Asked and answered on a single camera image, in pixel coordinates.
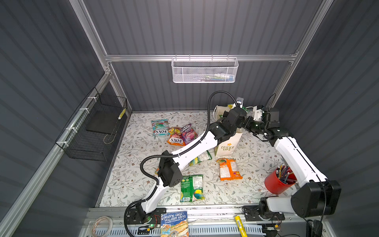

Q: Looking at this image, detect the white paper bag floral print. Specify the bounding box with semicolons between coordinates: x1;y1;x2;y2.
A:
213;104;245;158

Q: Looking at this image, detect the orange Fox's fruit candy bag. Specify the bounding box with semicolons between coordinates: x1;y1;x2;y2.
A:
167;127;186;146

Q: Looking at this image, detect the teal Fox's mint cherry bag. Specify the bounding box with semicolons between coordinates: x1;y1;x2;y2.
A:
151;119;170;136

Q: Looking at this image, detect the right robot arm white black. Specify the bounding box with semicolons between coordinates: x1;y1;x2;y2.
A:
243;117;341;218

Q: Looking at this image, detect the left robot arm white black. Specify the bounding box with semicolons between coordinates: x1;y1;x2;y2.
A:
137;107;247;214

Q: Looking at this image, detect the green snack bag centre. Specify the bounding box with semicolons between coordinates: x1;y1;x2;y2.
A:
189;151;212;166

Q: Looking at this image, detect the green snack bag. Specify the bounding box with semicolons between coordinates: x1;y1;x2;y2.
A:
180;175;205;202
189;151;212;166

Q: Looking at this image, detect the purple Fox's candy bag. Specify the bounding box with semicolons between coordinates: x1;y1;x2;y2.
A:
181;123;198;145

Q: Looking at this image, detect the orange snack bag right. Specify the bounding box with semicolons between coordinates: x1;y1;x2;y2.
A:
217;158;243;181

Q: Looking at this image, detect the green snack bag front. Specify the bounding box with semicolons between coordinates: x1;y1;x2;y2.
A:
180;175;205;202

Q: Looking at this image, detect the red pencil cup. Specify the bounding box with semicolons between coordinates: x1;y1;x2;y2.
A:
264;165;297;195

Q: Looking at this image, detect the yellow marker tube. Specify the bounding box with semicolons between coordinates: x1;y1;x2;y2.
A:
234;215;248;237

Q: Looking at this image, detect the yellow item in black basket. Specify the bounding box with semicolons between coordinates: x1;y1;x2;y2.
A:
118;108;126;120

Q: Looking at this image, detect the paperback book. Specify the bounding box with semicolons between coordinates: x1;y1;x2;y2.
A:
160;211;189;237

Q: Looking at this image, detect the black device bottom right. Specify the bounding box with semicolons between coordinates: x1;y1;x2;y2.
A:
306;219;323;237

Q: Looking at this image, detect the black pad in basket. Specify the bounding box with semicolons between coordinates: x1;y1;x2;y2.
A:
86;111;120;135

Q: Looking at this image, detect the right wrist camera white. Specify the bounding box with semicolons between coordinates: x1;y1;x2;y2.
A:
253;105;279;123

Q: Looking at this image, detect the white wire mesh basket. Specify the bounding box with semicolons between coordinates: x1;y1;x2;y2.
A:
171;57;239;84

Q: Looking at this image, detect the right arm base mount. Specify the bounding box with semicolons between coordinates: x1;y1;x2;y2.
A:
242;205;285;221

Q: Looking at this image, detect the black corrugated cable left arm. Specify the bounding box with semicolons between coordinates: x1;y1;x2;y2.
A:
123;90;238;237

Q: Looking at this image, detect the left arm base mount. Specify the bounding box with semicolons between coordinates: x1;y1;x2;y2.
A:
124;207;167;225

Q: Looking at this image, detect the black wire basket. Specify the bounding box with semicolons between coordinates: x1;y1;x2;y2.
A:
56;89;128;162

